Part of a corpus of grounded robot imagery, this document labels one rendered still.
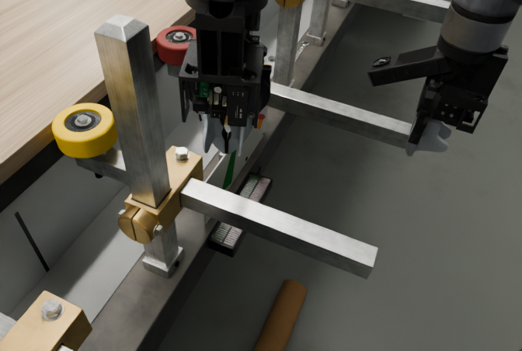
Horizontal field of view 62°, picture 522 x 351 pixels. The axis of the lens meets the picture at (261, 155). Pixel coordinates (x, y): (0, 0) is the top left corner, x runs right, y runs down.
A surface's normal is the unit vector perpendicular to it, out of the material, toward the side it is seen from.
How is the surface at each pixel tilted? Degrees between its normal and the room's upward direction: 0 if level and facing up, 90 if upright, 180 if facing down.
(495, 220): 0
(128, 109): 90
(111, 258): 0
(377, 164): 0
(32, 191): 90
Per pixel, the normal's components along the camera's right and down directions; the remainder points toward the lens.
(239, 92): -0.06, 0.71
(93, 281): 0.06, -0.70
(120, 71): -0.40, 0.63
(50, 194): 0.92, 0.32
